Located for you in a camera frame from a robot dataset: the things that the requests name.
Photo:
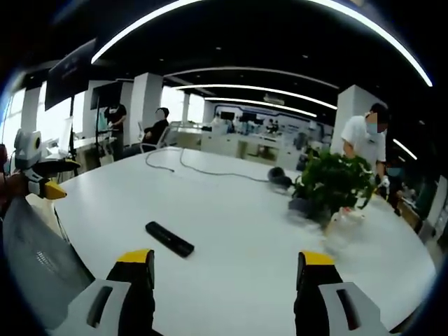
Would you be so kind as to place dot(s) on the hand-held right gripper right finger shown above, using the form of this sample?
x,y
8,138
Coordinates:
x,y
332,308

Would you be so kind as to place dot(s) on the person's left hand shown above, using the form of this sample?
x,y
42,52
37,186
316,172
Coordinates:
x,y
15,185

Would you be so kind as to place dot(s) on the dark round object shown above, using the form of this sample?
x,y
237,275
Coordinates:
x,y
278,176

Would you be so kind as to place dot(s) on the dark hanging screen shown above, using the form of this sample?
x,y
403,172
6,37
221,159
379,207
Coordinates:
x,y
70,73

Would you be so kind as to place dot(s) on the white object beside plant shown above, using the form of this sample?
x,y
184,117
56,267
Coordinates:
x,y
344,227

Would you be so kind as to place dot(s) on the dark plant pot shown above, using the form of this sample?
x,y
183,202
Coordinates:
x,y
304,206

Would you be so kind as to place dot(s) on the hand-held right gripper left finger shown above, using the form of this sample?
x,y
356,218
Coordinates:
x,y
105,308

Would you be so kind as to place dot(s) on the white office chair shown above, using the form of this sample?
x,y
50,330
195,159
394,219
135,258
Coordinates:
x,y
159,141

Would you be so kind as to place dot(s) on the white background cabinets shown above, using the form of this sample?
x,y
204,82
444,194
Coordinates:
x,y
245,141

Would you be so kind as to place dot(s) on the long curved ceiling light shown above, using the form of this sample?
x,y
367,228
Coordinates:
x,y
266,5

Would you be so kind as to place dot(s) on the black stand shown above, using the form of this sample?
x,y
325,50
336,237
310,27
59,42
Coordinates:
x,y
72,140

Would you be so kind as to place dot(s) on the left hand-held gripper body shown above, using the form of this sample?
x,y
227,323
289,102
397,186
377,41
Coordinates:
x,y
26,148

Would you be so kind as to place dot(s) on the green potted plant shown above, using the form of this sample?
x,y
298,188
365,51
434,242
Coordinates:
x,y
332,178

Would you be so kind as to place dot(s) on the black remote control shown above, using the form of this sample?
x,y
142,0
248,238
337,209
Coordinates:
x,y
169,239

